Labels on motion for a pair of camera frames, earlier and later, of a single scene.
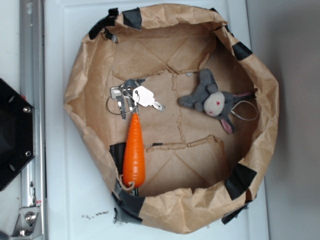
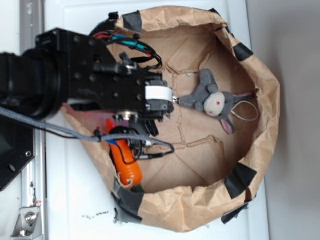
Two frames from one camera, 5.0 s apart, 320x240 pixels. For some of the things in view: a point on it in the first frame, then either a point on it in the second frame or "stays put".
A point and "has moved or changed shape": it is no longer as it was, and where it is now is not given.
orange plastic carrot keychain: (134, 155) has moved or changed shape
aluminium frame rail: (32, 68) stays put
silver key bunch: (129, 96) has moved or changed shape
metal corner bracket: (27, 226) stays put
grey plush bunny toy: (213, 102) stays put
